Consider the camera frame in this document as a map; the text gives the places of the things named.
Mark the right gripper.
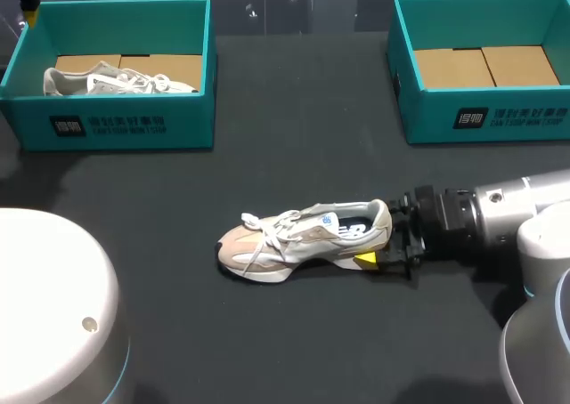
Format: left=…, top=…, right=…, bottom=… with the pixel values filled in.
left=354, top=184, right=476, bottom=281

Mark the white beige sneaker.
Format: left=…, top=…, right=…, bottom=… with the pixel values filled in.
left=216, top=198, right=394, bottom=286

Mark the black shoe insole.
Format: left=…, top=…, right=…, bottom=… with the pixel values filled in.
left=334, top=217, right=376, bottom=240

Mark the white grey sneaker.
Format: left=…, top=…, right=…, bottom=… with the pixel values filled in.
left=43, top=61, right=201, bottom=97

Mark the teal box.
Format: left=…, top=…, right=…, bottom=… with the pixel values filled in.
left=0, top=0, right=218, bottom=152
left=386, top=0, right=570, bottom=146

